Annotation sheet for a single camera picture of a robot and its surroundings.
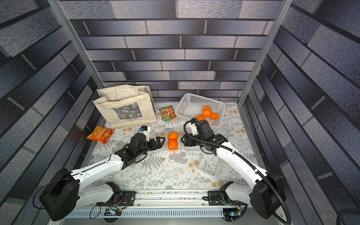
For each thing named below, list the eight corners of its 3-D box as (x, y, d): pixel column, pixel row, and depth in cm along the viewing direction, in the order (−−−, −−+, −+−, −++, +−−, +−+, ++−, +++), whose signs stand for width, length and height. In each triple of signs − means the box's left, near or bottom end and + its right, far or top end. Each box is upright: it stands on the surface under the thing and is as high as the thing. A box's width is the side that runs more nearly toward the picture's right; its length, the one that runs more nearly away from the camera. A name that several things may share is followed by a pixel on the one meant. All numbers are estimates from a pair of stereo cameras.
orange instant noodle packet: (90, 139, 99) (86, 136, 96) (99, 127, 106) (97, 124, 102) (106, 144, 97) (103, 141, 93) (115, 131, 103) (112, 128, 100)
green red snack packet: (163, 123, 109) (162, 121, 107) (158, 110, 117) (158, 109, 115) (177, 118, 111) (177, 116, 110) (171, 107, 119) (171, 105, 118)
